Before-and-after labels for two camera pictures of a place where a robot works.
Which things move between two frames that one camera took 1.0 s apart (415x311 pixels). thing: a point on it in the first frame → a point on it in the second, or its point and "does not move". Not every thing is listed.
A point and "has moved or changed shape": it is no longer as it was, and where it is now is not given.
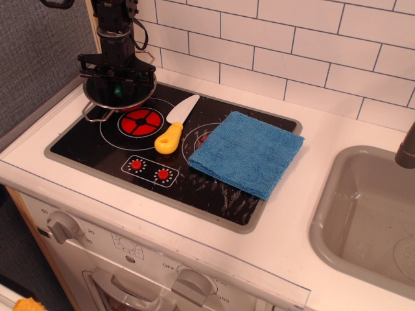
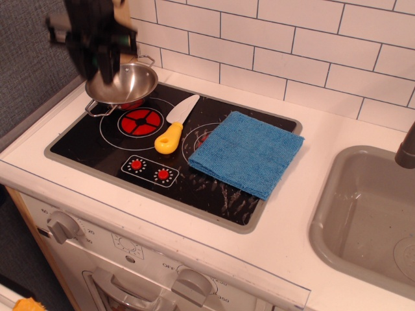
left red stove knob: x=136 y=165 does not move
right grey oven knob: x=192 y=286 does not move
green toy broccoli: x=118 y=91 has moved or changed shape
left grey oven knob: x=62 y=226 does not move
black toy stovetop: x=117 y=147 does not move
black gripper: x=117 y=59 → x=94 y=37
